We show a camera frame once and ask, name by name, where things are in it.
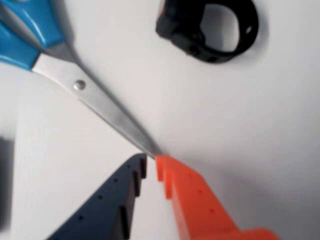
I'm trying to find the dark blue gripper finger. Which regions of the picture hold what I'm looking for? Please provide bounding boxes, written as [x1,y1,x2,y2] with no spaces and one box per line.
[46,153,148,240]

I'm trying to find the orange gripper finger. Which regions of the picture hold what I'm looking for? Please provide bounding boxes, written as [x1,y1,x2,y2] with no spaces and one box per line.
[155,154,283,240]

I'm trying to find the black cable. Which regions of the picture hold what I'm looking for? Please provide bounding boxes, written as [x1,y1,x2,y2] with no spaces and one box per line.
[154,0,259,64]

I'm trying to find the blue handled scissors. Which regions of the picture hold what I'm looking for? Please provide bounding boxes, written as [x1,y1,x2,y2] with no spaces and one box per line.
[0,0,161,157]

